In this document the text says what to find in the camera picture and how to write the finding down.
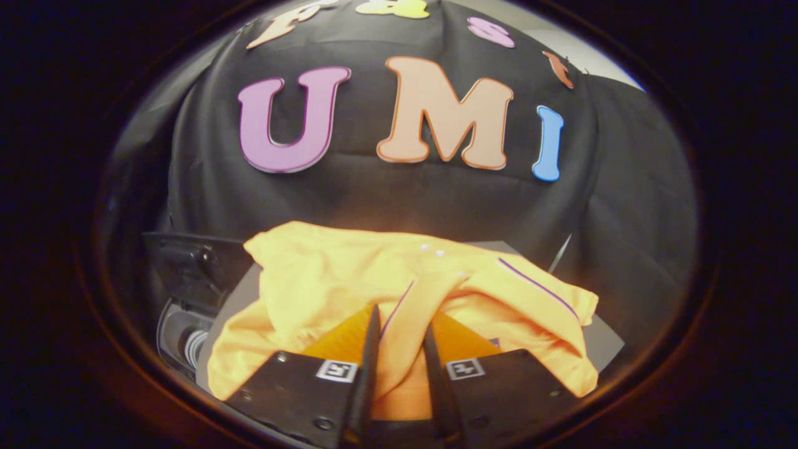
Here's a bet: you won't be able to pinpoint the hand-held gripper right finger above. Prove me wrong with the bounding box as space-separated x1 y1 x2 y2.
423 312 577 447

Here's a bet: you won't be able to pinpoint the orange clothes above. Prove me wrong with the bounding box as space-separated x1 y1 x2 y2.
207 221 599 420

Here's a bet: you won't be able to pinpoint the white cabinet with grey frame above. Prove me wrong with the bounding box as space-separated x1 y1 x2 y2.
195 240 626 393

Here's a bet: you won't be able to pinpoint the black backdrop cloth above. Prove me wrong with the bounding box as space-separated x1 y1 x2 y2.
100 0 699 350

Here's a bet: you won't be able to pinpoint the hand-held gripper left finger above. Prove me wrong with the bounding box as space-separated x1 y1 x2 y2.
224 304 382 449

